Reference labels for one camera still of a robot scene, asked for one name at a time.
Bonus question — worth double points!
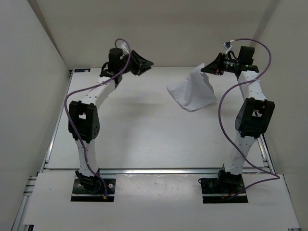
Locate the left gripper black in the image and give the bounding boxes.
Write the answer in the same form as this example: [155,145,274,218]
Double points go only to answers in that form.
[119,51,154,77]

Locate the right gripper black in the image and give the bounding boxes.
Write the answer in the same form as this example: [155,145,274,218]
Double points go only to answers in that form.
[202,53,240,76]

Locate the white skirt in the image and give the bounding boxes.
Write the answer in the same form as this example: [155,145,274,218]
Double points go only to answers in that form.
[167,63,217,112]

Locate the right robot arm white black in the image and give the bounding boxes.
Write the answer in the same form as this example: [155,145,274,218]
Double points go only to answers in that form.
[200,46,275,194]

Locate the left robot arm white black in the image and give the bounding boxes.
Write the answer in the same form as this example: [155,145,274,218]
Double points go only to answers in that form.
[64,48,153,196]

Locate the white front cover board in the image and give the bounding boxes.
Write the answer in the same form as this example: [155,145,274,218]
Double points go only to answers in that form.
[24,172,300,231]

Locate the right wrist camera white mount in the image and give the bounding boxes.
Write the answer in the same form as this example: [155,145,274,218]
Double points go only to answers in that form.
[223,40,235,54]

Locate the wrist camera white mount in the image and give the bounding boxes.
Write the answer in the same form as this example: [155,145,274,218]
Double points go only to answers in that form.
[120,42,129,53]
[223,40,235,54]

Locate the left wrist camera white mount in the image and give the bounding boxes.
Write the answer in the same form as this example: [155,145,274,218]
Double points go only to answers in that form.
[120,42,129,53]

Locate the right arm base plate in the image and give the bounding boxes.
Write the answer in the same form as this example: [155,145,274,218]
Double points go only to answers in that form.
[198,178,248,204]

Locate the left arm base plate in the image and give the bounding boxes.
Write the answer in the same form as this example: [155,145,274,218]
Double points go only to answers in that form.
[71,177,116,202]

